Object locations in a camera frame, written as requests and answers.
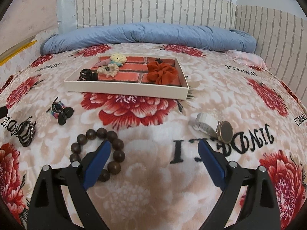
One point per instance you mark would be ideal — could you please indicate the small black hair clip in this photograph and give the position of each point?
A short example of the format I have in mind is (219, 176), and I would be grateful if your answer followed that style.
(158, 60)

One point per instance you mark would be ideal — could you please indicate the plain black claw clip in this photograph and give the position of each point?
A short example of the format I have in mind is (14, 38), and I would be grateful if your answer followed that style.
(63, 117)

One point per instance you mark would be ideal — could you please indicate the pink hair clip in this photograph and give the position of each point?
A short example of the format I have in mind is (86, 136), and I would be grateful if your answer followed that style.
(102, 63)

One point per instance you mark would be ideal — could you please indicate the rust orange scrunchie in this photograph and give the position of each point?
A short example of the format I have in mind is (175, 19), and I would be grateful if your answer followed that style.
(163, 74)

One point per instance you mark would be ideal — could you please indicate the pink pillow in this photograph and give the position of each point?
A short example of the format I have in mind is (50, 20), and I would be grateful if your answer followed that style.
(247, 57)

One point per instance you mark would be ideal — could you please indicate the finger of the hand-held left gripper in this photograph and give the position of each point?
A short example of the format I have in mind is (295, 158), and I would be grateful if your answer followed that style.
(2, 112)

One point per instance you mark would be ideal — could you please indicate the pink patterned board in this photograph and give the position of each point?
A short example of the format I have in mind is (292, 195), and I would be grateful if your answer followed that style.
(24, 16)

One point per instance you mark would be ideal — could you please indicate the red floral printed blanket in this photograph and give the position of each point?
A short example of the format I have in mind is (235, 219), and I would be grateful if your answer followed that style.
(148, 172)

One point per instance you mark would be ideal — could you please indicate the clear plastic cylinder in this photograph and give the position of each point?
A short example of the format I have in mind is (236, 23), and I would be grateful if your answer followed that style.
(64, 9)

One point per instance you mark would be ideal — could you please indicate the brick pattern tray box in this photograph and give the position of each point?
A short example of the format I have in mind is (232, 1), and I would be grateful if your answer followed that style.
(124, 92)

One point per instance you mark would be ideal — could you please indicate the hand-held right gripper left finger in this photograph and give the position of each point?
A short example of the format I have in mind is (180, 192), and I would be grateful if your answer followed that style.
(98, 165)

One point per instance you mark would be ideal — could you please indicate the rolled blue duvet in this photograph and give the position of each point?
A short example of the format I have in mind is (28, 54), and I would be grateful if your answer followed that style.
(144, 34)

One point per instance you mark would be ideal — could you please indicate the yellow tape strip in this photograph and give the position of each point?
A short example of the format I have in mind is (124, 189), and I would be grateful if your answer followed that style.
(20, 48)

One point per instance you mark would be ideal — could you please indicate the cream scrunchie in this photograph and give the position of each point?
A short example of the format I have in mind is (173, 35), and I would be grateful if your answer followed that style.
(108, 71)

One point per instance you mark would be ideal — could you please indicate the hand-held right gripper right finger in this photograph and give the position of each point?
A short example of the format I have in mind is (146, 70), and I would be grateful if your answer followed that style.
(213, 165)

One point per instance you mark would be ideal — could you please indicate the cream plush hair clip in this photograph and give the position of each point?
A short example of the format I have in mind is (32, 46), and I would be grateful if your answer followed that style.
(117, 57)

